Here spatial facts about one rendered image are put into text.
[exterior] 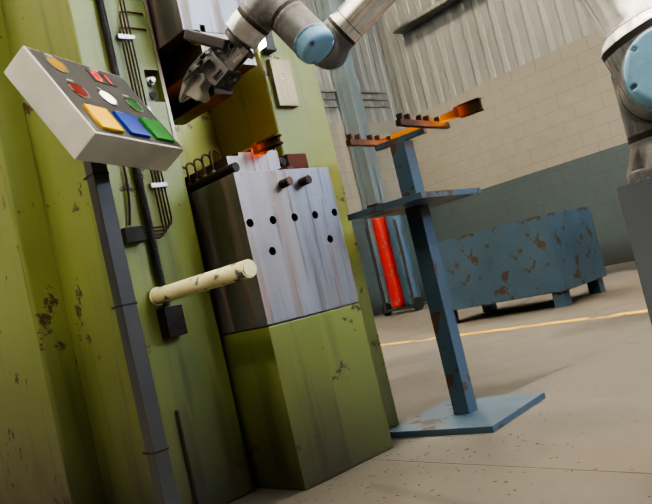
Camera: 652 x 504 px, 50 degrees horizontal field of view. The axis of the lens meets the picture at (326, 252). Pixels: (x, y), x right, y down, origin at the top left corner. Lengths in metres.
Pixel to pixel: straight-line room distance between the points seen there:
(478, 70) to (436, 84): 0.81
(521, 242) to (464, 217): 5.59
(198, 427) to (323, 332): 0.45
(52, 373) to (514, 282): 4.12
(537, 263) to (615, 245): 4.42
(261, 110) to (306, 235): 0.58
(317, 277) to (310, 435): 0.46
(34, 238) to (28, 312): 0.23
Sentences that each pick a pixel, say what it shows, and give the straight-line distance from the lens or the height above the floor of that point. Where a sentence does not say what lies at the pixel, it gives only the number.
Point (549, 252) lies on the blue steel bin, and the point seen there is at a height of 0.43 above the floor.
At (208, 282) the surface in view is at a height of 0.61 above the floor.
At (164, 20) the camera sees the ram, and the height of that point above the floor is 1.43.
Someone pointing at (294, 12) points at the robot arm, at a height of 1.14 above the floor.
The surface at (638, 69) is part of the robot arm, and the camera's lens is 1.43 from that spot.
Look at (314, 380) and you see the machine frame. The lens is 2.08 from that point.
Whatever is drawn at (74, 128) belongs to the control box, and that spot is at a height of 0.98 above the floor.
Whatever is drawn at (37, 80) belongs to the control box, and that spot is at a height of 1.11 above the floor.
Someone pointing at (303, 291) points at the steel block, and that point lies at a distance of 2.09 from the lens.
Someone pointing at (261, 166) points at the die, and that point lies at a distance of 2.17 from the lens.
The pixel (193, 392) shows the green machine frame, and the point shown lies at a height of 0.33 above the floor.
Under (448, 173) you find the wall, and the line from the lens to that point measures 11.37.
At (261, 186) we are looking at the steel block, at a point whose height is 0.87.
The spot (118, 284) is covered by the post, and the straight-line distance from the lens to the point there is 1.72.
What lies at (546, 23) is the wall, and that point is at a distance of 10.48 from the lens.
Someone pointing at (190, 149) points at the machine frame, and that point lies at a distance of 2.64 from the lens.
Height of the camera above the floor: 0.53
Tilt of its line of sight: 3 degrees up
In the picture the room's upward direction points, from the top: 13 degrees counter-clockwise
